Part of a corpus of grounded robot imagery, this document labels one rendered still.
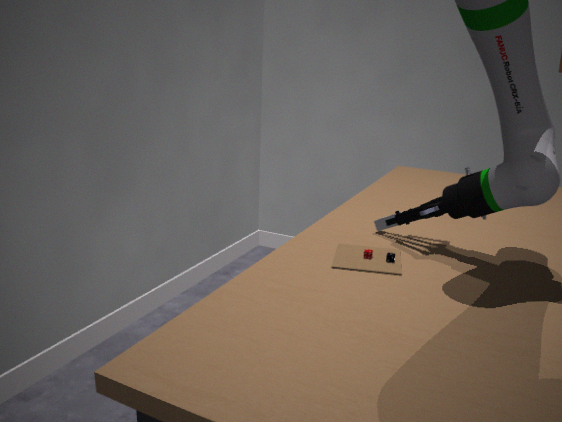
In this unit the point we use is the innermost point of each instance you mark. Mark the tan square mat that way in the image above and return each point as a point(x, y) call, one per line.
point(350, 257)

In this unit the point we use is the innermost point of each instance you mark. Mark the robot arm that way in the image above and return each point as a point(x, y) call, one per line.
point(529, 174)

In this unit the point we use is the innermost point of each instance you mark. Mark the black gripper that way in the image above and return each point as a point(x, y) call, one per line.
point(449, 204)

